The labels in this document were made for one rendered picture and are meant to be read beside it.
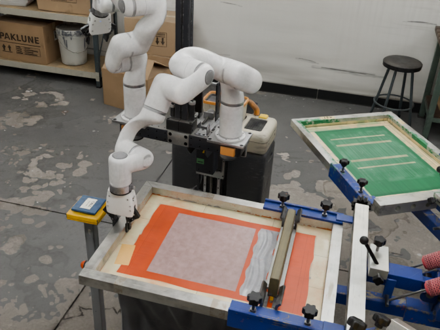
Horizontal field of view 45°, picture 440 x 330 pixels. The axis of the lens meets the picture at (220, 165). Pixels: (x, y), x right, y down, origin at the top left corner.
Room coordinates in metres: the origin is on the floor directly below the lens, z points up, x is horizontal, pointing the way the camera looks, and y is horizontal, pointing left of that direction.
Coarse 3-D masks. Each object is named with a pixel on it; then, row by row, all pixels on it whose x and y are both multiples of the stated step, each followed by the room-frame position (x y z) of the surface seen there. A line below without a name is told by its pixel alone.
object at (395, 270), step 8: (392, 264) 1.34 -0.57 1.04; (392, 272) 1.30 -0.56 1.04; (400, 272) 1.31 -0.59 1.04; (408, 272) 1.31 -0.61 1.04; (416, 272) 1.31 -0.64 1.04; (368, 280) 1.31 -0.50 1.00; (384, 280) 1.30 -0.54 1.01; (400, 280) 1.29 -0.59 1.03; (408, 280) 1.28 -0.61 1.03; (416, 280) 1.28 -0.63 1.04; (400, 288) 1.29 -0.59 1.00; (408, 288) 1.28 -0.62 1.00; (416, 288) 1.27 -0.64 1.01
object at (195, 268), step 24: (144, 240) 1.48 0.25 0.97; (144, 264) 1.36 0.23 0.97; (168, 264) 1.37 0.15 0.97; (192, 264) 1.38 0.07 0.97; (216, 264) 1.39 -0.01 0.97; (240, 264) 1.39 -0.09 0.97; (192, 288) 1.26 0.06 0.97; (216, 288) 1.27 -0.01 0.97; (288, 288) 1.29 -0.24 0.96; (288, 312) 1.19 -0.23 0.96
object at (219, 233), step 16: (160, 208) 1.68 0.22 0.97; (176, 208) 1.69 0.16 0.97; (160, 224) 1.58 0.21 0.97; (176, 224) 1.59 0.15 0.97; (192, 224) 1.60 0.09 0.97; (208, 224) 1.60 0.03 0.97; (224, 224) 1.61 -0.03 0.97; (240, 224) 1.62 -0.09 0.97; (256, 224) 1.62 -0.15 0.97; (176, 240) 1.50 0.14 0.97; (192, 240) 1.50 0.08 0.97; (208, 240) 1.51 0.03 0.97; (224, 240) 1.51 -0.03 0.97; (240, 240) 1.52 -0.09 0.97; (256, 240) 1.53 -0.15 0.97; (304, 240) 1.55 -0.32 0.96; (240, 256) 1.43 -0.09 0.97; (304, 256) 1.46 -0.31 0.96
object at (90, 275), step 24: (144, 192) 1.73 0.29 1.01; (168, 192) 1.76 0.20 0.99; (192, 192) 1.75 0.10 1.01; (264, 216) 1.67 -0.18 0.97; (120, 240) 1.47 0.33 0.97; (336, 240) 1.51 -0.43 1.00; (96, 264) 1.31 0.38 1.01; (336, 264) 1.39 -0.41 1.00; (120, 288) 1.22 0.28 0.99; (144, 288) 1.21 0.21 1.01; (168, 288) 1.22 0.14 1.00; (336, 288) 1.27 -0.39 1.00; (216, 312) 1.15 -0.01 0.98
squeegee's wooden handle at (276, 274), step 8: (288, 216) 1.54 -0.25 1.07; (288, 224) 1.50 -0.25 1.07; (288, 232) 1.45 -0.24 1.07; (280, 240) 1.40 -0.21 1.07; (288, 240) 1.41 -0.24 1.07; (280, 248) 1.36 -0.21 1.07; (280, 256) 1.32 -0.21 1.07; (280, 264) 1.29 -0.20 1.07; (272, 272) 1.24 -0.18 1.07; (280, 272) 1.25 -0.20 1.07; (272, 280) 1.22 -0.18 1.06; (280, 280) 1.28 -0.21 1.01; (272, 288) 1.22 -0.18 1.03; (272, 296) 1.22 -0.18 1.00
